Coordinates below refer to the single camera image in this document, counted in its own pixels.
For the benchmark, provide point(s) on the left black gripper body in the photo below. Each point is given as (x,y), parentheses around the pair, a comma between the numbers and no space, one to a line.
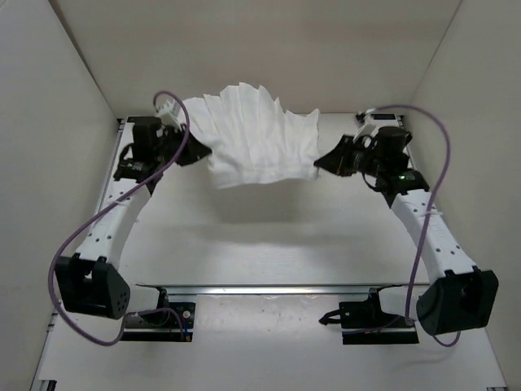
(173,143)

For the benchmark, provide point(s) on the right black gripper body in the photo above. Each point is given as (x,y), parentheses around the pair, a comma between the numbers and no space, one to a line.
(368,164)

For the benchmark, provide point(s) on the white pleated skirt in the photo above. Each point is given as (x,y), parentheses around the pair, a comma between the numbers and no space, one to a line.
(252,138)

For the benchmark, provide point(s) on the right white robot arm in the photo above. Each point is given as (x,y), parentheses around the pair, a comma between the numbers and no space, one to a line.
(460,295)

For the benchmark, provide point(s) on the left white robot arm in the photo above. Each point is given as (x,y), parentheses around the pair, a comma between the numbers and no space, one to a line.
(89,281)

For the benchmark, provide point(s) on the right blue corner label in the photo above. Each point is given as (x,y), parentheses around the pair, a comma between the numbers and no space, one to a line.
(383,117)

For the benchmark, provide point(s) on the aluminium front rail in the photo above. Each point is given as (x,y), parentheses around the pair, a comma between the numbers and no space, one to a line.
(265,290)

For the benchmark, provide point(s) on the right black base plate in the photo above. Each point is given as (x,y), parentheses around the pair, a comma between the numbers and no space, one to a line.
(364,323)

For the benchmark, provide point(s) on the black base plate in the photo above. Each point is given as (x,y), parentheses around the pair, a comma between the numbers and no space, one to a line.
(364,323)
(163,327)

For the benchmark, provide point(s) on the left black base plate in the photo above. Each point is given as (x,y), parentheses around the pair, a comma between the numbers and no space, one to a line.
(163,327)

